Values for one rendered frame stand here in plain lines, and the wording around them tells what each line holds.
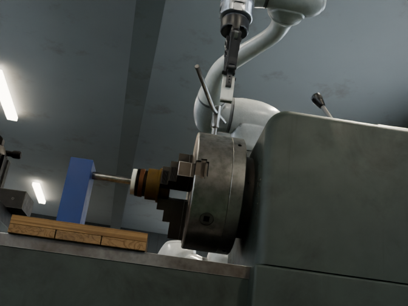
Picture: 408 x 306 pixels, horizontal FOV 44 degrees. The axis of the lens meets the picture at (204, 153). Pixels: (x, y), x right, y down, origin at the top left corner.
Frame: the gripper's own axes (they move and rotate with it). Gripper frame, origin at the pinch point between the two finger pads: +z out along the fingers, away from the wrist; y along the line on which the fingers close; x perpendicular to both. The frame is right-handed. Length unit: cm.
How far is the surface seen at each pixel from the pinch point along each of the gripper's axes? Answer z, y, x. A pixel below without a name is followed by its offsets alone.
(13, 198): 30, -22, -51
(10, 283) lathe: 53, -1, -41
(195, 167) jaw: 20.3, -4.2, -5.0
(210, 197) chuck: 27.0, -4.4, -0.6
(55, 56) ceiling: -192, -351, -144
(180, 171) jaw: 21.4, -5.5, -8.5
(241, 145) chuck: 11.4, -7.3, 6.1
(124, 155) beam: -143, -488, -71
